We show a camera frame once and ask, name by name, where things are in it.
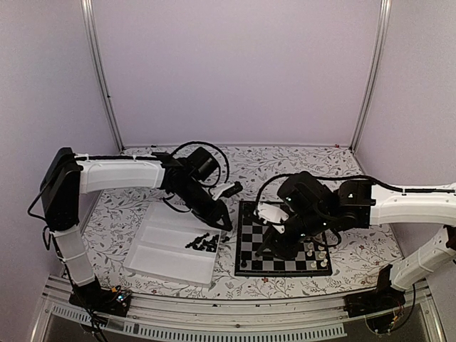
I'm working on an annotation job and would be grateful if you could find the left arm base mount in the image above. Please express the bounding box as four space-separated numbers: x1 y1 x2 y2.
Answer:
69 283 132 317

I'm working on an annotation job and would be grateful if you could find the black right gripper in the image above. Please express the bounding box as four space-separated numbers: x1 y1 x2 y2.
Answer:
256 208 331 261

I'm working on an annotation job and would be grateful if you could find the aluminium frame post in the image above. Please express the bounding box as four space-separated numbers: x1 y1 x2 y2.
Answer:
81 0 125 151
350 0 392 154

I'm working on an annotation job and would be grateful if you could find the aluminium frame post right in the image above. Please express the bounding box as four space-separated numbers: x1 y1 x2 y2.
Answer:
350 0 392 154

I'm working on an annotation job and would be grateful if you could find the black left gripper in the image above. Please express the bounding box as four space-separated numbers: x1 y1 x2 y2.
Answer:
174 180 234 233

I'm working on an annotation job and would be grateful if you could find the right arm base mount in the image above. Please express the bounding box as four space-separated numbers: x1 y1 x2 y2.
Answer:
343 289 405 334

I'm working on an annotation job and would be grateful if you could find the aluminium front rail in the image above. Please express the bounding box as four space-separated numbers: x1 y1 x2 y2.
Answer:
31 277 446 342

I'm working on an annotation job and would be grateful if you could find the white plastic tray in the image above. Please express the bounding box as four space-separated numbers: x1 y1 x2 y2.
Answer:
123 202 227 288

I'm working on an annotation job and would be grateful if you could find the black and silver chessboard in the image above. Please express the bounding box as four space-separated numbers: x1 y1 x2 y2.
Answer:
234 200 333 277

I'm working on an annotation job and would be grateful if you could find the aluminium frame post left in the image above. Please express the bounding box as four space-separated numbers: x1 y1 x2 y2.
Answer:
81 0 125 151

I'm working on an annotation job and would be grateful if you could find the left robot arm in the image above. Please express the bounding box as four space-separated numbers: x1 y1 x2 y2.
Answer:
37 147 232 309

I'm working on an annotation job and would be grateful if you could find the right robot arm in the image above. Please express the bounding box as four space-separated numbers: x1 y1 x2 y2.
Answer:
254 172 455 311

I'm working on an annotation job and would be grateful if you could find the floral patterned table mat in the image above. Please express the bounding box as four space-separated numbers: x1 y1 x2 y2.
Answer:
71 145 403 299

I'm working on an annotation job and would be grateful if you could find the pile of black chess pieces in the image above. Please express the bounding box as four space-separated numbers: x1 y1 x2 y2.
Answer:
185 232 230 253

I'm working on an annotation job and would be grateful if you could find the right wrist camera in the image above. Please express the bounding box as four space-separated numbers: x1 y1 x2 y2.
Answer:
254 202 289 234

